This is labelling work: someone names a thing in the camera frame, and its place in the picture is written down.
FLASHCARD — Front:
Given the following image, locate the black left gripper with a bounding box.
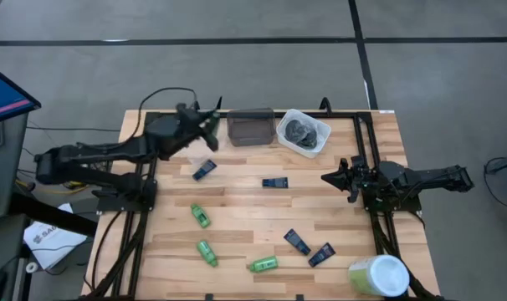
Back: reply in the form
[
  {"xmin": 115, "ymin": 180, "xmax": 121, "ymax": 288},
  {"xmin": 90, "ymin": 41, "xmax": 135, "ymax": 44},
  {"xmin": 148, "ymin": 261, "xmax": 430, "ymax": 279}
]
[{"xmin": 174, "ymin": 96, "xmax": 223, "ymax": 152}]

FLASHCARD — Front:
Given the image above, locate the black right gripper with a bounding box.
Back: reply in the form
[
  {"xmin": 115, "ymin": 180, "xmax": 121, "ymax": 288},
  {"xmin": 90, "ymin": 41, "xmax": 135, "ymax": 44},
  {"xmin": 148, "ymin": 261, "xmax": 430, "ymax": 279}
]
[{"xmin": 321, "ymin": 155, "xmax": 382, "ymax": 205}]

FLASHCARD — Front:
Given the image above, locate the dark item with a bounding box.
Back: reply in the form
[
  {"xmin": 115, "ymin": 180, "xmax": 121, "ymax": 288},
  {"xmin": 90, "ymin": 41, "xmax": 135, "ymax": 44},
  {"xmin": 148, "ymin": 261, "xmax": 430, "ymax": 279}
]
[
  {"xmin": 284, "ymin": 119, "xmax": 310, "ymax": 142},
  {"xmin": 295, "ymin": 127, "xmax": 320, "ymax": 151}
]

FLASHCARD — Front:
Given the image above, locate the clear plastic bin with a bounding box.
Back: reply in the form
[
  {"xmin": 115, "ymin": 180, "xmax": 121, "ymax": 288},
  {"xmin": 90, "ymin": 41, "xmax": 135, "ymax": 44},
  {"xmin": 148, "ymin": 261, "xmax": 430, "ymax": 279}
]
[{"xmin": 182, "ymin": 109, "xmax": 228, "ymax": 166}]

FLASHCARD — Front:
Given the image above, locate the dark blue toiletry tube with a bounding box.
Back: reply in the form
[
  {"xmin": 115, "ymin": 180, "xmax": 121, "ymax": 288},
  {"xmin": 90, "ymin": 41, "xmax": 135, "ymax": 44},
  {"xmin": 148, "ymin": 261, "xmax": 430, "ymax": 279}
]
[
  {"xmin": 192, "ymin": 159, "xmax": 218, "ymax": 182},
  {"xmin": 308, "ymin": 242, "xmax": 336, "ymax": 268},
  {"xmin": 262, "ymin": 176, "xmax": 289, "ymax": 189},
  {"xmin": 283, "ymin": 228, "xmax": 312, "ymax": 257}
]

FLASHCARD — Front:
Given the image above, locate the grey plastic bin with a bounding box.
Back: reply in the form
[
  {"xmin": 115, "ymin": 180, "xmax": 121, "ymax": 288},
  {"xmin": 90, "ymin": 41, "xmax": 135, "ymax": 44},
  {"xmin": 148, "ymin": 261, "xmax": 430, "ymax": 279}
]
[{"xmin": 226, "ymin": 107, "xmax": 277, "ymax": 148}]

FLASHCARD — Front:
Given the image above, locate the white plastic bin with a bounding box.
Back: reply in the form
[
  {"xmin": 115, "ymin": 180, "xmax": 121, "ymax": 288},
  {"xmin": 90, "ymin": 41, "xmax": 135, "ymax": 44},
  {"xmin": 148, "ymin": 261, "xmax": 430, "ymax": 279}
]
[{"xmin": 275, "ymin": 108, "xmax": 333, "ymax": 160}]

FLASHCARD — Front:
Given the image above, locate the wipes canister with white lid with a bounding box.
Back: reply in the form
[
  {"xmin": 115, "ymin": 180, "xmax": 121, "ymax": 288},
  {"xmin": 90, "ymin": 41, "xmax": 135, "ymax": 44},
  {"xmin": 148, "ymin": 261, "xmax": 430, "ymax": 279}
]
[{"xmin": 347, "ymin": 254, "xmax": 411, "ymax": 298}]

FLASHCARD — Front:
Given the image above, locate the black desk beam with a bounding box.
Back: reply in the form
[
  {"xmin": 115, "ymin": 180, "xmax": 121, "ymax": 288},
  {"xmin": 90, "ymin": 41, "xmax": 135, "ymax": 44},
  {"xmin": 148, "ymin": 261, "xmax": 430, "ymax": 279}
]
[{"xmin": 8, "ymin": 191, "xmax": 99, "ymax": 237}]

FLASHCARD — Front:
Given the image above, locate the white printed paper sheet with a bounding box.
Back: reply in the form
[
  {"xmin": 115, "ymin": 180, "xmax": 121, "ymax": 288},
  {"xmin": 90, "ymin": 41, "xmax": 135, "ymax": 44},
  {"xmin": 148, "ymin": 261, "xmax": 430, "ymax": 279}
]
[{"xmin": 23, "ymin": 202, "xmax": 88, "ymax": 271}]

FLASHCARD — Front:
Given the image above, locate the monitor with blue screen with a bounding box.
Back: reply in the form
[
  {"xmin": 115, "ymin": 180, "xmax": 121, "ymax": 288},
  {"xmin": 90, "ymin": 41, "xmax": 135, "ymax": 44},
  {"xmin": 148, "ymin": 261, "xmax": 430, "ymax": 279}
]
[{"xmin": 0, "ymin": 61, "xmax": 43, "ymax": 126}]

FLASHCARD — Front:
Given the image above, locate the grey monitor stand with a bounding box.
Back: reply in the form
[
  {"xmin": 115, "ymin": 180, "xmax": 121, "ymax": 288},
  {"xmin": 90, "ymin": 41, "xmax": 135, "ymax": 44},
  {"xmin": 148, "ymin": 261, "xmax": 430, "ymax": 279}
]
[{"xmin": 0, "ymin": 112, "xmax": 28, "ymax": 221}]

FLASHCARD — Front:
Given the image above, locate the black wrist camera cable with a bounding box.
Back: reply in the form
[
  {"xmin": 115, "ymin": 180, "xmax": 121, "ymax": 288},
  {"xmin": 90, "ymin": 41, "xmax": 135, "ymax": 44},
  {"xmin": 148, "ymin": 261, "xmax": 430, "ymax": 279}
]
[{"xmin": 134, "ymin": 86, "xmax": 201, "ymax": 143}]

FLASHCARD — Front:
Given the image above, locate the black metal rig frame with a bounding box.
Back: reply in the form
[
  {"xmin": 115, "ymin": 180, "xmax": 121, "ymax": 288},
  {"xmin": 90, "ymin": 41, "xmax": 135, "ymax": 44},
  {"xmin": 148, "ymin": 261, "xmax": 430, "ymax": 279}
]
[{"xmin": 84, "ymin": 109, "xmax": 443, "ymax": 301}]

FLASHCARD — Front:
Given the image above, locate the yellow floor cable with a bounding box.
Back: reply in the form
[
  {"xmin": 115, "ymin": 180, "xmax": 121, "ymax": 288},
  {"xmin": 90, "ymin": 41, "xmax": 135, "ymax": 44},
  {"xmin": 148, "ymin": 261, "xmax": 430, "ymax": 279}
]
[{"xmin": 14, "ymin": 178, "xmax": 90, "ymax": 196}]

